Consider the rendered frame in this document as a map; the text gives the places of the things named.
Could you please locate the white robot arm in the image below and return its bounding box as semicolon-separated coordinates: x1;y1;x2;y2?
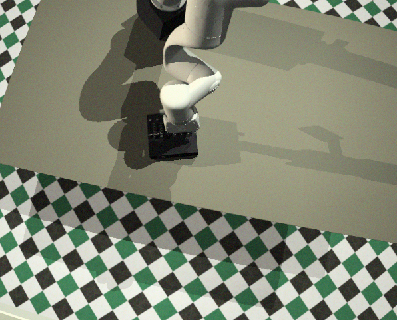
151;0;270;125

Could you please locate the black lighting desk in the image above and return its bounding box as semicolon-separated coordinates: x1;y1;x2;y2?
147;113;198;159

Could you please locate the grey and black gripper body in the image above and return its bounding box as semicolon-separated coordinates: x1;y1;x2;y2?
163;105;200;133

